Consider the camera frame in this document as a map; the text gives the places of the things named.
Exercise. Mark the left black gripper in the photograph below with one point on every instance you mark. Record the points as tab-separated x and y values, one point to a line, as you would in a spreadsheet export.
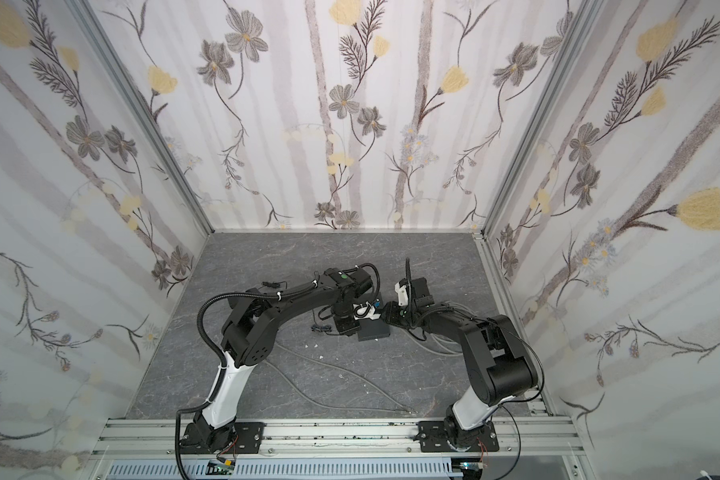
348	320

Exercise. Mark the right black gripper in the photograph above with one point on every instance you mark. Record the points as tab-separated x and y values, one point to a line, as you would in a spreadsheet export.
393	310

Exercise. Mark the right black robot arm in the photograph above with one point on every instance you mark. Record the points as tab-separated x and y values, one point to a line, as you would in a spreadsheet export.
501	366

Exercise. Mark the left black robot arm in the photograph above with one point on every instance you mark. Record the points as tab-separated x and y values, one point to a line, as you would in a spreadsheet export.
249	335

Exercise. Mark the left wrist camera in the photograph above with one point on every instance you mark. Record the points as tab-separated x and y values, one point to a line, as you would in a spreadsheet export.
365	311

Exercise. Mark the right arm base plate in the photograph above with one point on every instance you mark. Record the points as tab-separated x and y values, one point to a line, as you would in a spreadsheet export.
445	436

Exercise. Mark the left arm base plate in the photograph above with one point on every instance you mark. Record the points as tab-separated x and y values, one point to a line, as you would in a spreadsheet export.
239	437

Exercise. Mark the white slotted cable duct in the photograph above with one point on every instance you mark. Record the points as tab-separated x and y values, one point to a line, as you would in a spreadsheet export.
367	468

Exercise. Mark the aluminium mounting rail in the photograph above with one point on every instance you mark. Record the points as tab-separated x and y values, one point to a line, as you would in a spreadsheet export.
314	438

